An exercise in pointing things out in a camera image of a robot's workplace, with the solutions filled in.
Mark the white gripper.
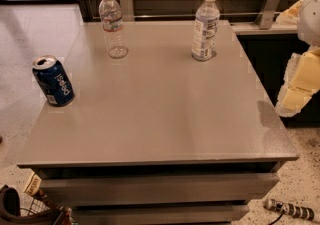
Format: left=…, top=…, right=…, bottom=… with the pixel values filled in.
left=275, top=0, right=320, bottom=117

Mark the clear water bottle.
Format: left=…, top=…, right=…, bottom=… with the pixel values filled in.
left=99, top=0, right=128, bottom=59

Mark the water bottle with white label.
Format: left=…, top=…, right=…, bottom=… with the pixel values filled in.
left=192, top=0, right=220, bottom=61

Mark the grey drawer cabinet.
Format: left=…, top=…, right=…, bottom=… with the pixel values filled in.
left=18, top=21, right=297, bottom=212

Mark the upper grey drawer front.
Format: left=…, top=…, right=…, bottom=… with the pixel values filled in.
left=41, top=173, right=279, bottom=206

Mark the grey drawer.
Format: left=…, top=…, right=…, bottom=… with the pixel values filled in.
left=41, top=173, right=279, bottom=206
left=72, top=205, right=249, bottom=225

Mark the lower grey drawer front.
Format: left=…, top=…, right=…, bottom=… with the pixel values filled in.
left=72, top=205, right=249, bottom=225

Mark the blue Pepsi can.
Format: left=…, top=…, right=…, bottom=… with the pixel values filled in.
left=32, top=55, right=75, bottom=107

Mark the tan snack packet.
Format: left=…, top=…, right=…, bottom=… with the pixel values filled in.
left=23, top=173, right=42, bottom=196

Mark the right metal wall bracket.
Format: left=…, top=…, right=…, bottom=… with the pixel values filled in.
left=255, top=0, right=280, bottom=30

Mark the metal wall bracket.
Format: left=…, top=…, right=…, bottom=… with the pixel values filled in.
left=119, top=0, right=135, bottom=21
left=255, top=0, right=280, bottom=30

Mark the black and white striped handle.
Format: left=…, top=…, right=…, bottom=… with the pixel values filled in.
left=264, top=199, right=316, bottom=221

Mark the left metal wall bracket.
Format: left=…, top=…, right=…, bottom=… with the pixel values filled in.
left=119, top=0, right=135, bottom=21

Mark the wire basket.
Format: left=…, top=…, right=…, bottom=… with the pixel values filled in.
left=20, top=198, right=48, bottom=216

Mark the dark brown bag strap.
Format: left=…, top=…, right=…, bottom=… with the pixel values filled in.
left=0, top=184, right=66, bottom=225

